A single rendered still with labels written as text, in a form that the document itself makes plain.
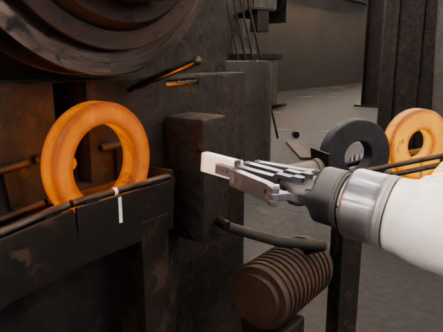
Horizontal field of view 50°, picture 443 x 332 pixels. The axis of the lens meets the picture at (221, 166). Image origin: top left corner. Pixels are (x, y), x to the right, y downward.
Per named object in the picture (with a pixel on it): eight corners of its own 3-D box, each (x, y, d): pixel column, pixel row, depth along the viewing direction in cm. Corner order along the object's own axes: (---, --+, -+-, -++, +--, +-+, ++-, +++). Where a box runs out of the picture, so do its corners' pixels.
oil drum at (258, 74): (179, 176, 369) (177, 59, 349) (225, 163, 415) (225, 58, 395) (242, 189, 334) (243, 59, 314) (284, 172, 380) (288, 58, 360)
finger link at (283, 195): (316, 203, 62) (297, 214, 58) (281, 193, 65) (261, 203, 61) (318, 186, 61) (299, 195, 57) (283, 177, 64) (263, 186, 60)
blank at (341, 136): (316, 122, 97) (324, 125, 94) (380, 112, 101) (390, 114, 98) (319, 194, 101) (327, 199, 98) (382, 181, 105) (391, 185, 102)
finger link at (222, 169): (246, 179, 69) (234, 184, 66) (219, 171, 71) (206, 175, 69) (247, 169, 68) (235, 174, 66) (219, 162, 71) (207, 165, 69)
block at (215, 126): (163, 234, 95) (159, 114, 89) (189, 223, 101) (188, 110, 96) (204, 246, 88) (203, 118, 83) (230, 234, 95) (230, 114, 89)
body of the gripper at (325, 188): (329, 238, 58) (265, 217, 63) (356, 219, 65) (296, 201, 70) (338, 179, 56) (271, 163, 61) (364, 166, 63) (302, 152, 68)
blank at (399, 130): (380, 112, 101) (389, 114, 98) (440, 103, 106) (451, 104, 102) (381, 182, 105) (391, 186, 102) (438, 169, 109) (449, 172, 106)
